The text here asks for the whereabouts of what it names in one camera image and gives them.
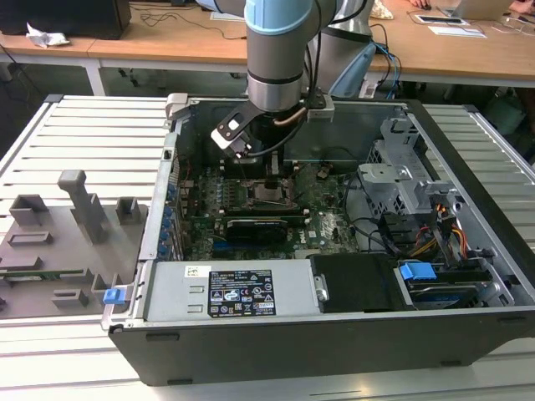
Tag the silver metal drive cage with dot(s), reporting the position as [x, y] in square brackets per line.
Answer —
[401, 184]

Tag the silver square CPU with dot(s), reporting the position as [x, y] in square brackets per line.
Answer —
[261, 193]

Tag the pale blue teach pendant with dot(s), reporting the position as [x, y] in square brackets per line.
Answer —
[359, 67]

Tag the white tablet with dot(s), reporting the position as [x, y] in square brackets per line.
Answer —
[441, 19]

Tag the CPU socket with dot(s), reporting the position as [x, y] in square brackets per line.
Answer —
[253, 198]

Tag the blue case latch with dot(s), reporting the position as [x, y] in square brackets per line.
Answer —
[113, 296]

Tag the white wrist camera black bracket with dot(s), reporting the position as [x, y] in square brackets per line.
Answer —
[225, 135]

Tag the black box on desk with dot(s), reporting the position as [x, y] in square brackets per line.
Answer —
[62, 18]

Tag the black open PC case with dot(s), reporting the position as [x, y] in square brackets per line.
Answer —
[292, 351]

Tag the grey paper sheet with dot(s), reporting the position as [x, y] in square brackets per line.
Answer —
[225, 16]

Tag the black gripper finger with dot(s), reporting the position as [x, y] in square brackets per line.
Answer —
[272, 183]

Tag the green motherboard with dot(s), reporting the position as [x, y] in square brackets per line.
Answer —
[326, 234]

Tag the round coin battery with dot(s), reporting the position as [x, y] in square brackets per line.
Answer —
[324, 171]

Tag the grey power supply unit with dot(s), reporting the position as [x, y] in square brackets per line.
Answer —
[175, 292]

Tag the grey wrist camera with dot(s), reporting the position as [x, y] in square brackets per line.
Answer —
[319, 112]

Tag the blue expansion slot clip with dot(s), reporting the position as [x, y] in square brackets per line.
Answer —
[168, 215]
[171, 193]
[162, 250]
[165, 234]

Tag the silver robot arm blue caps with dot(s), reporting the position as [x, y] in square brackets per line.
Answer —
[273, 54]

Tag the black plastic shroud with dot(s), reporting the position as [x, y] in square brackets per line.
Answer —
[355, 284]

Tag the hard disk drive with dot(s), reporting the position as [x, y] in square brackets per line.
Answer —
[439, 294]

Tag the crumpled white paper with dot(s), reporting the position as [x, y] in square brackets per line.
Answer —
[46, 37]

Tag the green bag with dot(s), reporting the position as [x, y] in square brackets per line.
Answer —
[505, 113]

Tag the silver laptop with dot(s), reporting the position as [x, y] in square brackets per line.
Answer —
[476, 10]

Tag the grey parts rack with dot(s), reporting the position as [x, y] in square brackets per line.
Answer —
[62, 250]

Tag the black graphics card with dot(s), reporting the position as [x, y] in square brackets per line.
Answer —
[257, 231]

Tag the long wooden desk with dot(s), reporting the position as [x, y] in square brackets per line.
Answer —
[125, 46]

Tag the white paper sheet blue edge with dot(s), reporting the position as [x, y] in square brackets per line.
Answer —
[457, 31]

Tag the black computer mouse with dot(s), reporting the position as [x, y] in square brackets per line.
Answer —
[425, 7]

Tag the green RAM stick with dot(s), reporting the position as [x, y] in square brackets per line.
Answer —
[54, 273]

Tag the patterned cloth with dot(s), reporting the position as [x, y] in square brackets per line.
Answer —
[382, 10]

